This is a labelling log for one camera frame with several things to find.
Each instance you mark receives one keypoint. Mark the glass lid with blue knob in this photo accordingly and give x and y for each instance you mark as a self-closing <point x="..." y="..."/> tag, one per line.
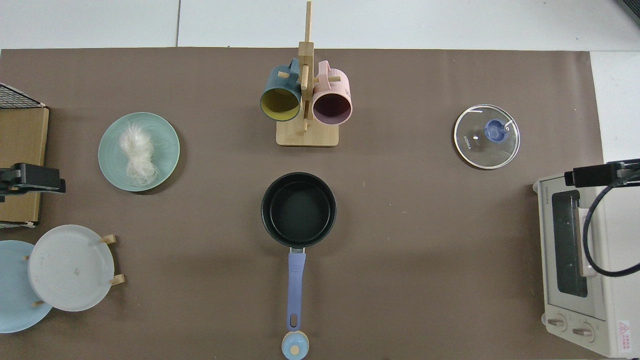
<point x="475" y="146"/>

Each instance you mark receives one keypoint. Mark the grey plate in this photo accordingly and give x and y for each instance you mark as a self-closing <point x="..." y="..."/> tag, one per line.
<point x="70" y="270"/>

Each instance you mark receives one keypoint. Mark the light blue plate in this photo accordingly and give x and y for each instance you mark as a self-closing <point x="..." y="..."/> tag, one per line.
<point x="15" y="300"/>

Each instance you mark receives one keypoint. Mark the wooden plate rack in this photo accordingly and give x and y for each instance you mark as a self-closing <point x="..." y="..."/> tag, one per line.
<point x="119" y="279"/>

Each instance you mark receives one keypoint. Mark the pale green plate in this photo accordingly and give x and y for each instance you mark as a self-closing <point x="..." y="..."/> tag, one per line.
<point x="166" y="150"/>

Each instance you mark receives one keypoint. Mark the pale toaster oven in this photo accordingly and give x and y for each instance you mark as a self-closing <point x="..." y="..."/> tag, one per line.
<point x="620" y="300"/>

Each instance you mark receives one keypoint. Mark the dark grey object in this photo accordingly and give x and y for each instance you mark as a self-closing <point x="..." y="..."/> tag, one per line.
<point x="631" y="7"/>

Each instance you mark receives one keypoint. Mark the brown table cloth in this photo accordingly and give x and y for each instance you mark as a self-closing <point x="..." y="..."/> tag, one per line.
<point x="425" y="225"/>

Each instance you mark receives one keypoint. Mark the dark teal cup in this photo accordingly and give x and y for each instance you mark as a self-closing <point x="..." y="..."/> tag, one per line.
<point x="288" y="88"/>

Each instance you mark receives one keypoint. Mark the pink ribbed cup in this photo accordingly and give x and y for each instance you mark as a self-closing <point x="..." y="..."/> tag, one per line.
<point x="341" y="93"/>

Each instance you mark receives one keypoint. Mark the wooden cup stand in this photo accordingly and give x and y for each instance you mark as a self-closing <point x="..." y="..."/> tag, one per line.
<point x="307" y="136"/>

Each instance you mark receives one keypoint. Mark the small blue round thing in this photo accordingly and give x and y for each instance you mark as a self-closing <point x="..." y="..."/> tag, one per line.
<point x="287" y="346"/>

